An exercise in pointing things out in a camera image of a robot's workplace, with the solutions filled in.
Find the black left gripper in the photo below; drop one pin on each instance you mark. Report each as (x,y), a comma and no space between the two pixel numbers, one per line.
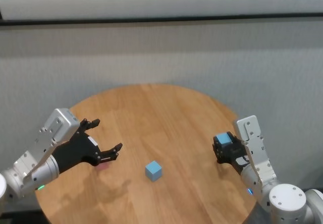
(75,150)

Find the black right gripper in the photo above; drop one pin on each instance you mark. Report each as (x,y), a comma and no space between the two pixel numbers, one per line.
(234,154)

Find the blue building block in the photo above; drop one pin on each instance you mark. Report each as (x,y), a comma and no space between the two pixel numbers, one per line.
(224,139)
(153,171)

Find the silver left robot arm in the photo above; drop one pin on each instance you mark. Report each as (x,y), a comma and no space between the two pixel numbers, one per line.
(30,177)

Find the pink building block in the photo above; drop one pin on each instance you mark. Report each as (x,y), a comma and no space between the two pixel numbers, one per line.
(103,167)

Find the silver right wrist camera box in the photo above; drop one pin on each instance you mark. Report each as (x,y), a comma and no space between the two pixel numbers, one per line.
(249,133)

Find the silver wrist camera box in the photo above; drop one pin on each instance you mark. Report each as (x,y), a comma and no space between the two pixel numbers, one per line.
(249,133)
(60,125)

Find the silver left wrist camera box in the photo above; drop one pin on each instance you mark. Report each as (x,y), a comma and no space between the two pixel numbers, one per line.
(60,125)

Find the black horizontal wall rail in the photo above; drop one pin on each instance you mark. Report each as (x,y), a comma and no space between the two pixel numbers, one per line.
(161,19)

